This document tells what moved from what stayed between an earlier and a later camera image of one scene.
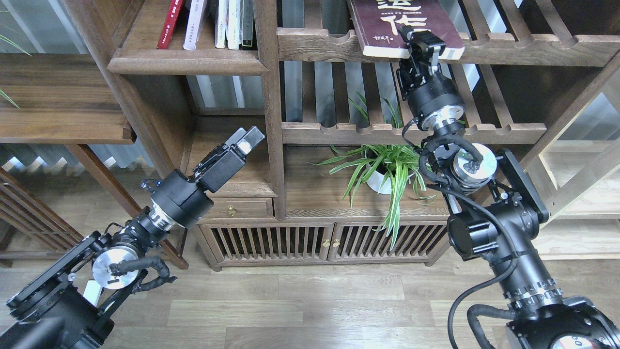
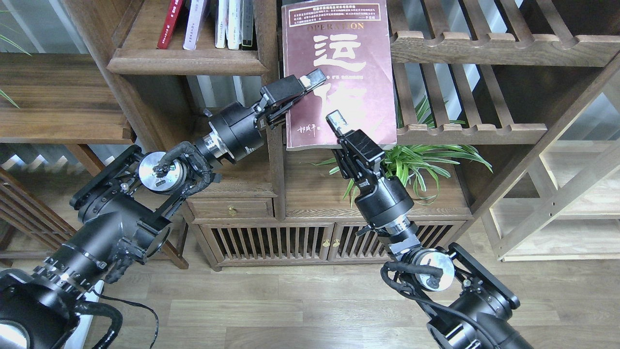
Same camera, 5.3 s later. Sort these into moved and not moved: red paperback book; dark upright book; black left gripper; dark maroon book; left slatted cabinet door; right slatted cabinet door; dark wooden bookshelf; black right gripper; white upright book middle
Moved: dark maroon book; black right gripper; black left gripper
Not moved: left slatted cabinet door; white upright book middle; right slatted cabinet door; dark wooden bookshelf; dark upright book; red paperback book
